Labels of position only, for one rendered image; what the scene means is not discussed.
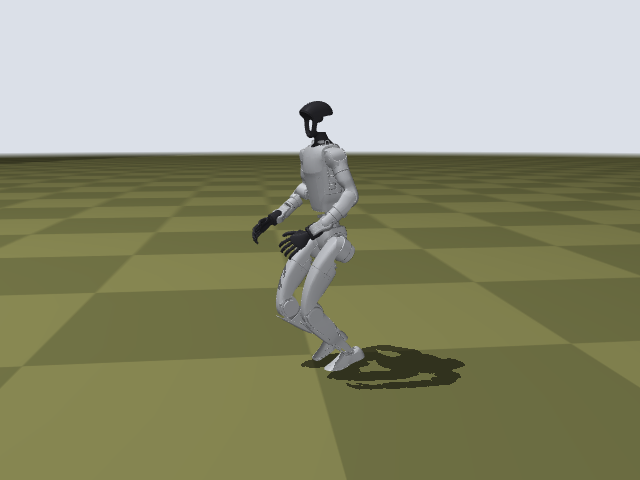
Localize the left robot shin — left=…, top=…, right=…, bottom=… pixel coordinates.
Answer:
left=300, top=307, right=354, bottom=356

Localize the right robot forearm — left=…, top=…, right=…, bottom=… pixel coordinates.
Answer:
left=272, top=185, right=303, bottom=224

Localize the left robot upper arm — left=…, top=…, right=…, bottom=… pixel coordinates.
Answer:
left=324, top=147, right=359, bottom=208

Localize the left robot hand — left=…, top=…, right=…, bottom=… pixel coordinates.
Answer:
left=279, top=222, right=323, bottom=260

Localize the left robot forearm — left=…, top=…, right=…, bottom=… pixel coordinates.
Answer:
left=309, top=191, right=356, bottom=236

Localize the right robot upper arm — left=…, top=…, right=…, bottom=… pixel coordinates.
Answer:
left=296, top=148, right=309, bottom=200

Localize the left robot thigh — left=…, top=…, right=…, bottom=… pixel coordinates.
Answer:
left=300, top=235, right=355, bottom=325

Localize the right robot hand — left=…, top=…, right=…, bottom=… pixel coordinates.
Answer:
left=252, top=210, right=282, bottom=244

